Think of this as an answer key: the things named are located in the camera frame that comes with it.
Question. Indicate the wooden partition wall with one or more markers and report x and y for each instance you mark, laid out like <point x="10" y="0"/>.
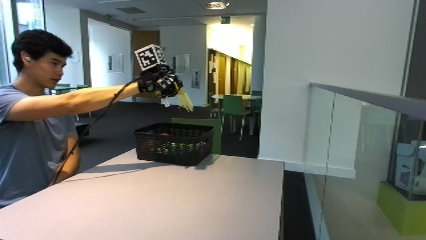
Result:
<point x="228" y="73"/>

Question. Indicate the grey metal handrail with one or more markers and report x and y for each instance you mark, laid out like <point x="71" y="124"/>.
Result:
<point x="368" y="97"/>

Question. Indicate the glass railing panel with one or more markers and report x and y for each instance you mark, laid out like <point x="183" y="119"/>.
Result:
<point x="355" y="160"/>

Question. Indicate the the person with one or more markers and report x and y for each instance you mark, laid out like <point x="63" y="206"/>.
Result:
<point x="31" y="140"/>

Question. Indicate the white round table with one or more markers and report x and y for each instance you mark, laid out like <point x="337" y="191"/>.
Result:
<point x="231" y="96"/>

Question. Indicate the yellow banana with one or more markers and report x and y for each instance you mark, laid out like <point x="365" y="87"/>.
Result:
<point x="186" y="99"/>

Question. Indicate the small wall panel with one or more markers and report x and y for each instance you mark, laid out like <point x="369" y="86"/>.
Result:
<point x="196" y="78"/>

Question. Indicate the white earbud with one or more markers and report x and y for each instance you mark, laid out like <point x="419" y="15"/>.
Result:
<point x="28" y="59"/>

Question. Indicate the black woven basket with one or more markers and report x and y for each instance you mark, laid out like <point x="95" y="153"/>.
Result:
<point x="174" y="144"/>

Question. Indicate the white wall frame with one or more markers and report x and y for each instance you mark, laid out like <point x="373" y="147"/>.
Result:
<point x="182" y="64"/>
<point x="116" y="62"/>

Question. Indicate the ceiling light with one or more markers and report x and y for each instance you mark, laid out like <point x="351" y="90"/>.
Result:
<point x="216" y="5"/>

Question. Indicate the green chair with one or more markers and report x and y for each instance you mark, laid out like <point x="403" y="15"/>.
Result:
<point x="235" y="108"/>

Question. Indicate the green block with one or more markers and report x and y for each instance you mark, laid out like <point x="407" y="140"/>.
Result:
<point x="401" y="210"/>

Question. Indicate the white marker cube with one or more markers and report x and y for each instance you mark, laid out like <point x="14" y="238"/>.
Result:
<point x="150" y="56"/>

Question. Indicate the green exit sign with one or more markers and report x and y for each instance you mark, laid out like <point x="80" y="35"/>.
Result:
<point x="226" y="19"/>

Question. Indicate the green box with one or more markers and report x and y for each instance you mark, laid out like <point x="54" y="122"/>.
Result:
<point x="219" y="133"/>

